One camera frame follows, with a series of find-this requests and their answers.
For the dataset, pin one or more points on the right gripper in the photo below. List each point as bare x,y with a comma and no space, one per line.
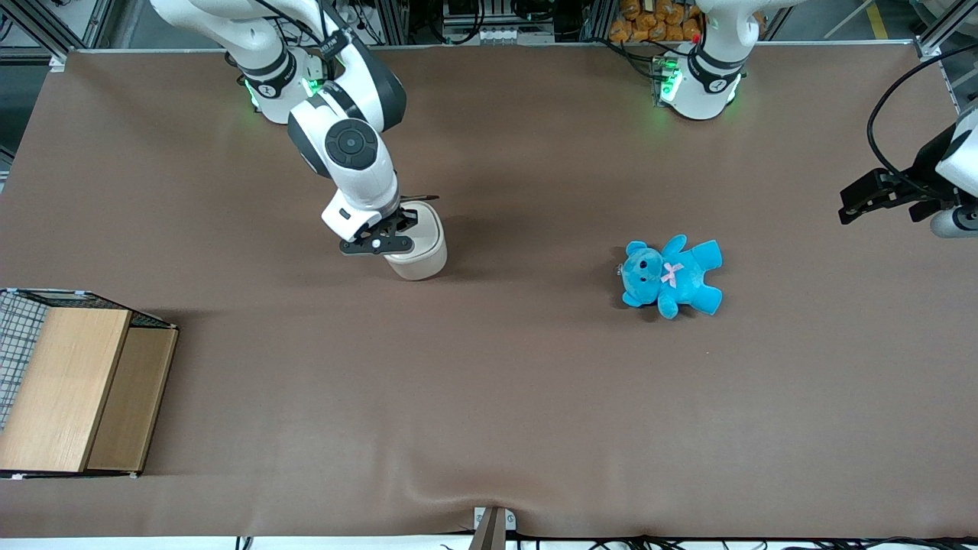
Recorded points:
403,220

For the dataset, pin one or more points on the metal table clamp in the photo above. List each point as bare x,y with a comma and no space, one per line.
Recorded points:
493,527

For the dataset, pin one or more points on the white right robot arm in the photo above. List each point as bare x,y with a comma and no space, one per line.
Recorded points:
344,114

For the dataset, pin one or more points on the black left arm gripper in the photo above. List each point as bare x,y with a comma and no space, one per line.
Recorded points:
924,169

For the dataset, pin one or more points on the white power strip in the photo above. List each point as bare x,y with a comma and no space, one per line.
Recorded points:
477,34

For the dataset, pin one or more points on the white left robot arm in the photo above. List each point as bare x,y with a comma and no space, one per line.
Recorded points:
707,69

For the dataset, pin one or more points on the blue teddy bear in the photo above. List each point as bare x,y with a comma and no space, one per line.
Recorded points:
672,275

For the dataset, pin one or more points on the small beige trash can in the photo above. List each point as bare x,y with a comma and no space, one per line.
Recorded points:
424,248

